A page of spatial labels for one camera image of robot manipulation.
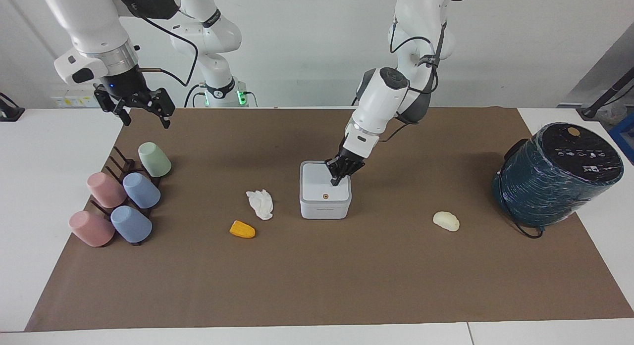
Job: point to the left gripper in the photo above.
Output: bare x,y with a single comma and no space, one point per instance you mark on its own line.
352,156

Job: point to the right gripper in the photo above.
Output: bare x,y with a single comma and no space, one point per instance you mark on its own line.
124,86

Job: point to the white square trash bin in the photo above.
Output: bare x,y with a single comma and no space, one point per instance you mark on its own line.
317,196

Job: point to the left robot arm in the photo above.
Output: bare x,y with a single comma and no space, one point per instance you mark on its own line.
384,100

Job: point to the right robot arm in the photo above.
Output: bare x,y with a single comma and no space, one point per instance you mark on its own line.
84,18

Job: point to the green plastic cup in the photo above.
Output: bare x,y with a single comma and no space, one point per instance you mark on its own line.
154,159

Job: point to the dark brown cup rack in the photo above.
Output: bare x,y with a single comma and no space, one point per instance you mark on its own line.
124,163

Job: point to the white power strip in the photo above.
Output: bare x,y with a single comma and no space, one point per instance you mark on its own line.
74,100

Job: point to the blue plastic cup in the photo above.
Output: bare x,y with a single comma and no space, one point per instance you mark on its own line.
130,224
141,190

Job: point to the crumpled white tissue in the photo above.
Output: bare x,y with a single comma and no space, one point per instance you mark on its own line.
261,204

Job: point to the pink plastic cup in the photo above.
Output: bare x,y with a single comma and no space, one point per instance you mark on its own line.
90,228
105,190

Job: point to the cream white bun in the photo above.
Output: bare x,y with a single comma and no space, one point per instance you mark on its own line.
446,221

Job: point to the yellow corn piece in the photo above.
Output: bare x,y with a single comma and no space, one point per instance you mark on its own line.
242,229

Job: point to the black stand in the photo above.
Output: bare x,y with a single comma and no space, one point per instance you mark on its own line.
9,112
607,98

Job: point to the dark teal wrapped cylinder appliance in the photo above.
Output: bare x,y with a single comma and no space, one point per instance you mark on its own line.
554,181

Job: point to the blue box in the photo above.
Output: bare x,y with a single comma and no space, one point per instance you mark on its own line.
625,142

